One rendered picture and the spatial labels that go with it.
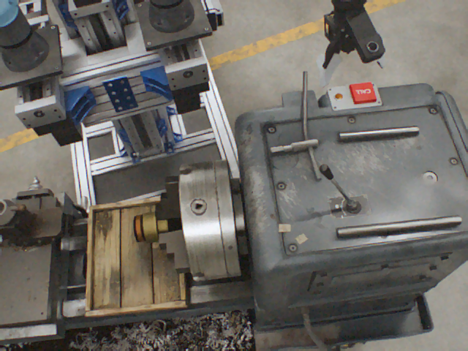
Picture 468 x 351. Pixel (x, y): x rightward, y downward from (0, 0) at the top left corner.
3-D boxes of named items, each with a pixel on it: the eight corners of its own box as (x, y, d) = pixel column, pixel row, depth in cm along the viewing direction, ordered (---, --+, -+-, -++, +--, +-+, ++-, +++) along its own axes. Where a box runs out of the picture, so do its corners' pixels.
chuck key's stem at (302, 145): (272, 157, 110) (317, 149, 111) (272, 153, 109) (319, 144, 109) (270, 150, 112) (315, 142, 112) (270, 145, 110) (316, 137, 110)
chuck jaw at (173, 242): (199, 227, 119) (202, 269, 113) (202, 235, 123) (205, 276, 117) (158, 232, 119) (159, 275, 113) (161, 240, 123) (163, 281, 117)
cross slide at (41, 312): (61, 191, 147) (55, 186, 143) (53, 323, 127) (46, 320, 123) (13, 198, 147) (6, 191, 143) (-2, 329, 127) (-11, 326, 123)
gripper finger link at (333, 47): (333, 68, 98) (354, 34, 93) (336, 72, 97) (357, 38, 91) (316, 63, 95) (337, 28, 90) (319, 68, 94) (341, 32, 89)
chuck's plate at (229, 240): (230, 179, 142) (224, 141, 112) (243, 280, 133) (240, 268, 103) (219, 180, 142) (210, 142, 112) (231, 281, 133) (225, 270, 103)
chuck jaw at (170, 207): (198, 206, 124) (191, 167, 118) (198, 216, 119) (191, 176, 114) (158, 211, 123) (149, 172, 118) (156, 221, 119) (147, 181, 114)
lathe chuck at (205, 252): (219, 180, 142) (210, 142, 112) (231, 281, 133) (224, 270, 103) (191, 184, 142) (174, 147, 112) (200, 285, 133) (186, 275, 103)
